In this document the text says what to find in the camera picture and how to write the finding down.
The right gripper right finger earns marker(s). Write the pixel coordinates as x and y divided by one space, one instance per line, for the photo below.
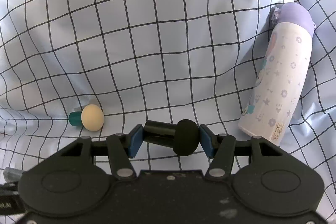
223 149

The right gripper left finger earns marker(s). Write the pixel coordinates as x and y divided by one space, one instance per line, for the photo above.
119 148

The black makeup sponge applicator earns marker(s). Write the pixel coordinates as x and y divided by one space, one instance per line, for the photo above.
182 137

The beige sponge green handle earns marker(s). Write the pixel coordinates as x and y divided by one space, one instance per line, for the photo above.
91 118

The grey tube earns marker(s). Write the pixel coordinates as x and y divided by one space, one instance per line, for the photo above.
12 174

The white purple water bottle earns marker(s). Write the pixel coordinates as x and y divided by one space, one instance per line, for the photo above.
282 75

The blue checkered sheet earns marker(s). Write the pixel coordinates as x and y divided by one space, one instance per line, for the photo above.
162 60

